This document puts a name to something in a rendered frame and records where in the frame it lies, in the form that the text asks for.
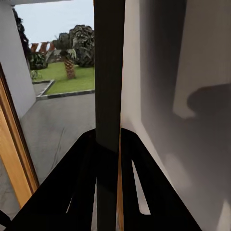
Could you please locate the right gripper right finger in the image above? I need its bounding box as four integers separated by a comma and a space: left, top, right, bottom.
120, 128, 202, 231

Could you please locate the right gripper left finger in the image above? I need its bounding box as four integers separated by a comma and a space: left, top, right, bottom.
4, 129, 97, 231

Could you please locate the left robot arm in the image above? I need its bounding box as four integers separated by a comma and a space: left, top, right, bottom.
0, 210, 12, 231

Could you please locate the poster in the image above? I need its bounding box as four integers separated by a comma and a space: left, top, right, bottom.
94, 0, 126, 231

